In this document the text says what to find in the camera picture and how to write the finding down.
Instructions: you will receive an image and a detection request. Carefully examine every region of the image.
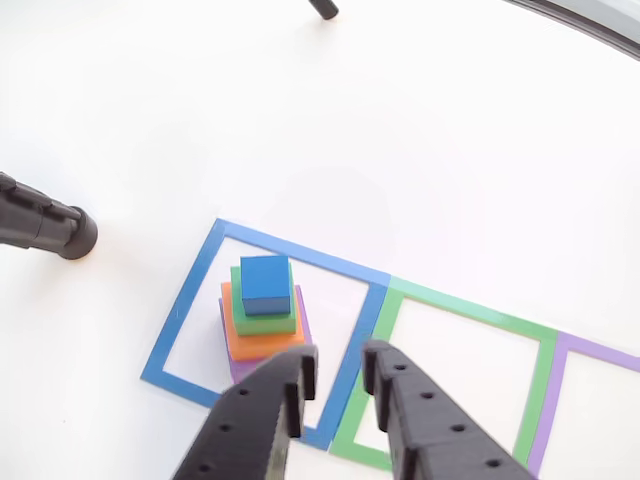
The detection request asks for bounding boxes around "purple square block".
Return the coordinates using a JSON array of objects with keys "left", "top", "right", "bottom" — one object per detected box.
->
[{"left": 218, "top": 284, "right": 315, "bottom": 386}]

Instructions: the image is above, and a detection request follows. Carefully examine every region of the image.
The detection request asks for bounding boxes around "orange square block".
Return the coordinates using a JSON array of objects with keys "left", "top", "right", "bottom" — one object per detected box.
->
[{"left": 220, "top": 281, "right": 307, "bottom": 363}]

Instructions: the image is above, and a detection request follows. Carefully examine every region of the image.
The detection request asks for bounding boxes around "green square block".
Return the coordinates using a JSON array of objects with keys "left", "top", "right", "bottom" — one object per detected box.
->
[{"left": 229, "top": 265, "right": 300, "bottom": 337}]

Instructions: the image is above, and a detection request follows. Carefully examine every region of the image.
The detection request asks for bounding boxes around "small blue cube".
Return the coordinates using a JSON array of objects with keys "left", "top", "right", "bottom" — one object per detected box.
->
[{"left": 239, "top": 254, "right": 295, "bottom": 317}]

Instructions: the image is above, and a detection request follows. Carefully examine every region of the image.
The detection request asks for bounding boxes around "purple square frame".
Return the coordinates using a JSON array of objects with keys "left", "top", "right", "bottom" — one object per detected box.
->
[{"left": 526, "top": 329, "right": 640, "bottom": 479}]

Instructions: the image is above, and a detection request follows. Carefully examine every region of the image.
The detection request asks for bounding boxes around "blue square frame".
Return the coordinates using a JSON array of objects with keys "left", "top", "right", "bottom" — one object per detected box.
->
[{"left": 139, "top": 217, "right": 393, "bottom": 452}]

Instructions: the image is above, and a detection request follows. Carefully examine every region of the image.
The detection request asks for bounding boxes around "green square frame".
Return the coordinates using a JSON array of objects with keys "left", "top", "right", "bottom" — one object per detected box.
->
[{"left": 327, "top": 275, "right": 560, "bottom": 473}]

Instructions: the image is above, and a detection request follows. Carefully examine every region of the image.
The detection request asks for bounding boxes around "black camera tripod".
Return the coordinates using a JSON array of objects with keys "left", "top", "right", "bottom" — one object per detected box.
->
[{"left": 0, "top": 171, "right": 100, "bottom": 261}]

